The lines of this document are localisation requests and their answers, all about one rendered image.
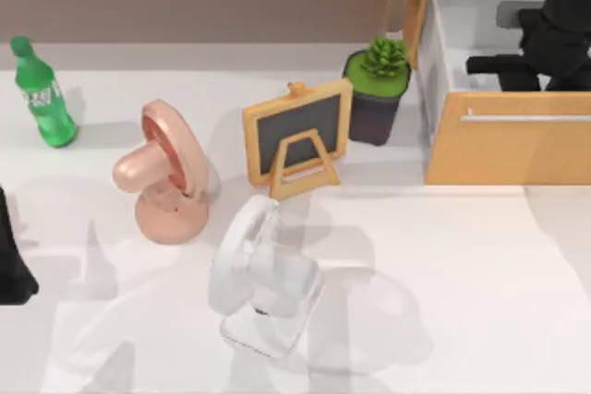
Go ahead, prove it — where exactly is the long metal drawer handle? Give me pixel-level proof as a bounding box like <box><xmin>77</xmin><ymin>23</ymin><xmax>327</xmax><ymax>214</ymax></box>
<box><xmin>461</xmin><ymin>107</ymin><xmax>591</xmax><ymax>124</ymax></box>

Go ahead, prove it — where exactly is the pale wooden drawer front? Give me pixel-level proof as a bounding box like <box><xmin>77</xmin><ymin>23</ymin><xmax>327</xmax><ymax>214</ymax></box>
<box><xmin>424</xmin><ymin>90</ymin><xmax>591</xmax><ymax>185</ymax></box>

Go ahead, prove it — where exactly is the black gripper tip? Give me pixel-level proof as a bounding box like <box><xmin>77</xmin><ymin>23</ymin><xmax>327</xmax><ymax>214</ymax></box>
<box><xmin>0</xmin><ymin>185</ymin><xmax>40</xmax><ymax>307</ymax></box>

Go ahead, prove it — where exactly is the green plant in dark pot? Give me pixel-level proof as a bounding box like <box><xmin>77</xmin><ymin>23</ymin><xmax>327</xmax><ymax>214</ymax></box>
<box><xmin>342</xmin><ymin>35</ymin><xmax>413</xmax><ymax>147</ymax></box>

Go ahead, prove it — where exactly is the wooden framed blackboard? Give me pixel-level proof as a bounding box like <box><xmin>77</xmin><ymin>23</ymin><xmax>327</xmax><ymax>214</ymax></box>
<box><xmin>242</xmin><ymin>81</ymin><xmax>355</xmax><ymax>202</ymax></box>

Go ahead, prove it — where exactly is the white desk fan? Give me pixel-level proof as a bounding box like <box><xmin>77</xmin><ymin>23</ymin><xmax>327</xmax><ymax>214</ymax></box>
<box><xmin>207</xmin><ymin>195</ymin><xmax>325</xmax><ymax>359</ymax></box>

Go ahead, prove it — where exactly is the pink desk fan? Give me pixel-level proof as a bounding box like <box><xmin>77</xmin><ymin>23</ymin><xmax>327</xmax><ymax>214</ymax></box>
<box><xmin>112</xmin><ymin>98</ymin><xmax>211</xmax><ymax>245</ymax></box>

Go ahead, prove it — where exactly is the green bottle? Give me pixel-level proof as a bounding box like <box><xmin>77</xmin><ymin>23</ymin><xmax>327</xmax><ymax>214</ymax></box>
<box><xmin>9</xmin><ymin>35</ymin><xmax>78</xmax><ymax>149</ymax></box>

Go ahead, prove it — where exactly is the grey drawer inside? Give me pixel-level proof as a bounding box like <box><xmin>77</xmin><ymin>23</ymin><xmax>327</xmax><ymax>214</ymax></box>
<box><xmin>417</xmin><ymin>0</ymin><xmax>591</xmax><ymax>183</ymax></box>

